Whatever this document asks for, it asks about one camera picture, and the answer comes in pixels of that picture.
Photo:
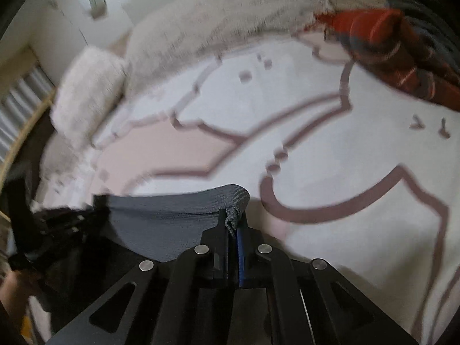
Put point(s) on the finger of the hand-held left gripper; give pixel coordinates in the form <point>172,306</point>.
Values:
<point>86,210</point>

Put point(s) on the long beige quilted pillow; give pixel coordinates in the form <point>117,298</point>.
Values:
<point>222,18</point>

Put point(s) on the person's left forearm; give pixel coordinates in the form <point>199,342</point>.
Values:
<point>12,289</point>

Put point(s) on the white fluffy pillow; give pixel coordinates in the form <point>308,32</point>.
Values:
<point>86,93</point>

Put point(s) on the pale striped curtain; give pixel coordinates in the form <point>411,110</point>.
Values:
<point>21,97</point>

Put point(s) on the small beige pillow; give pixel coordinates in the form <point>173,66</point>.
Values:
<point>61,165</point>

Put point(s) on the red plaid scarf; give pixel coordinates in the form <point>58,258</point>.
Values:
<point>377,43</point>

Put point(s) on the bear printed blanket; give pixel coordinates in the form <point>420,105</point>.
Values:
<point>323,151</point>

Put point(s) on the grey blue garment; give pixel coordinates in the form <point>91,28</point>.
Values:
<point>427,18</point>

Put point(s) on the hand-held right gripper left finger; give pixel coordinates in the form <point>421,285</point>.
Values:
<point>219,248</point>

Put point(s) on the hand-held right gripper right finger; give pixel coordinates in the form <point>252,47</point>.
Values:
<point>241,255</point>

